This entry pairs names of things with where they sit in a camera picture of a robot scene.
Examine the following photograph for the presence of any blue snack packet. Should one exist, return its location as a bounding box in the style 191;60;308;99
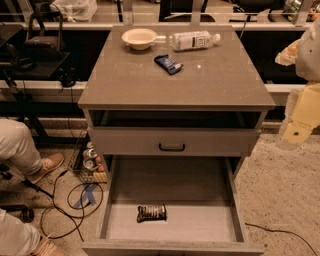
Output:
154;54;184;75

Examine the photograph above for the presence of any white ceramic bowl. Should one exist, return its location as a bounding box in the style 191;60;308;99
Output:
121;28;157;50

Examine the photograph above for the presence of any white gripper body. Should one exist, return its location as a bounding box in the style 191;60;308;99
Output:
286;82;320;134

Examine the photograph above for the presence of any person leg lower left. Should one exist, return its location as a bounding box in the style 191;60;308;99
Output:
0;209;40;256

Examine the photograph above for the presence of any wire basket with cans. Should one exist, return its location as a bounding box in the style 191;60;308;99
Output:
68;134;107;183

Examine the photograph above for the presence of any person leg upper left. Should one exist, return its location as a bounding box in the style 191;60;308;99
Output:
0;119;42;175

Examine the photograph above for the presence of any grey drawer cabinet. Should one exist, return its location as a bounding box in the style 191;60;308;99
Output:
79;24;274;256

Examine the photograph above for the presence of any closed upper drawer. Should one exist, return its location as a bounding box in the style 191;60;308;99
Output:
88;127;260;157

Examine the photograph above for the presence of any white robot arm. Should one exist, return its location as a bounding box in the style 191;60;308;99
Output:
275;18;320;150

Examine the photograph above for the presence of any black cable right floor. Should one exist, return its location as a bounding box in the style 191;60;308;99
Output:
244;222;319;256

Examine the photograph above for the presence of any black drawer handle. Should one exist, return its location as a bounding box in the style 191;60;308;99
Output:
158;143;186;152

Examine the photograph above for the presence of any tan shoe upper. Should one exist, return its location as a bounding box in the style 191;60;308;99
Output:
26;153;65;184

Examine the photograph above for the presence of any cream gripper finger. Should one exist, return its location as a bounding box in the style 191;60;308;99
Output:
277;120;312;151

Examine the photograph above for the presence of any clear plastic water bottle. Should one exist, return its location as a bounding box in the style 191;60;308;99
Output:
172;31;221;51

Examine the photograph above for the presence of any tan shoe lower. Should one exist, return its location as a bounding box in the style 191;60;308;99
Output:
30;237;68;256

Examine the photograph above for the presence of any person leg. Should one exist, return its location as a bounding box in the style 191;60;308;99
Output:
0;209;40;256
0;119;42;175

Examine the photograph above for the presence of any tan shoe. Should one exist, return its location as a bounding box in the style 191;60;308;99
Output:
26;153;65;184
30;237;68;256

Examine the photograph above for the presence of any open lower drawer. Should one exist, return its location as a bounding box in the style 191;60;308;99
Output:
82;156;263;256

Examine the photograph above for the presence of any black chair frame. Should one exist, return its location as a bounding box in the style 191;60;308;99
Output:
23;0;70;79

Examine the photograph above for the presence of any dark rxbar chocolate bar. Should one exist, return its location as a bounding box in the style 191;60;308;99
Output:
137;205;167;223

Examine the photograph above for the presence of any white plastic bag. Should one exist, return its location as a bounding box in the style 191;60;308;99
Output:
50;0;97;22

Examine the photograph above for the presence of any blue tape cross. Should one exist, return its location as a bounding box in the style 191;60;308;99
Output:
73;183;98;209

